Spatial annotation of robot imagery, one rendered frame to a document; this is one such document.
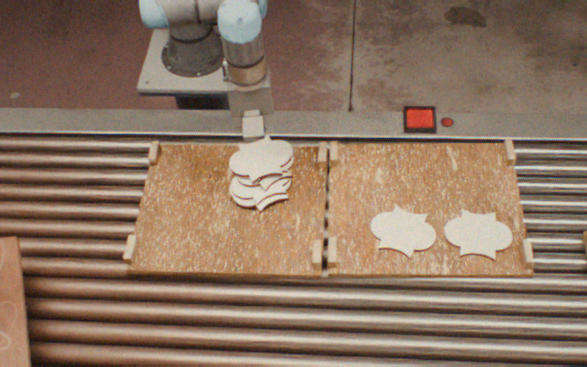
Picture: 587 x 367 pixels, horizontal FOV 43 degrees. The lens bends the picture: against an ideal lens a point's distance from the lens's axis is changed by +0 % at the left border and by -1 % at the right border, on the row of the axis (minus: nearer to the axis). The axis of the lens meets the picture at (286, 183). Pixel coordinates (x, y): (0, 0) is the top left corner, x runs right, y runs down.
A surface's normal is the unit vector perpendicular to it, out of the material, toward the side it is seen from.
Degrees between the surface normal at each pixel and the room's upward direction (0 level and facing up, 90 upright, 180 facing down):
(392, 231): 0
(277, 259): 0
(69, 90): 0
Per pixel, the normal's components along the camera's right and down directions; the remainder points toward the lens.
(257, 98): 0.06, 0.78
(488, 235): -0.07, -0.62
